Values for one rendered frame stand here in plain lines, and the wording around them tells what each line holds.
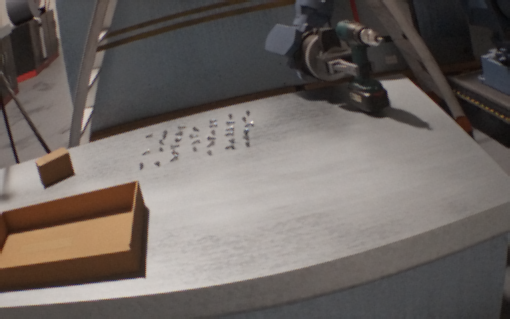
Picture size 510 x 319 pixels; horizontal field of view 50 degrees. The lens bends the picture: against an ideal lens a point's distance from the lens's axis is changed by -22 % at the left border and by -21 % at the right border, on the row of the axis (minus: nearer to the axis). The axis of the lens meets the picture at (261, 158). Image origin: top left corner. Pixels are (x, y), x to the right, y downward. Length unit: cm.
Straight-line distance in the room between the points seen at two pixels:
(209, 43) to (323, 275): 275
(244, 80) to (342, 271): 276
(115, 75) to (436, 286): 289
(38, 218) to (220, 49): 241
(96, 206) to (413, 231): 72
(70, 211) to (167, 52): 237
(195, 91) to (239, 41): 38
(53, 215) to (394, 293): 80
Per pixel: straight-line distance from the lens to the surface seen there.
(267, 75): 378
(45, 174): 179
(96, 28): 296
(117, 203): 145
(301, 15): 201
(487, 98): 301
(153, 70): 379
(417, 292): 124
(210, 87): 379
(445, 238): 113
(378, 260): 110
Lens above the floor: 121
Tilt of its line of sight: 21 degrees down
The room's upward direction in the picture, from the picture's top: 12 degrees counter-clockwise
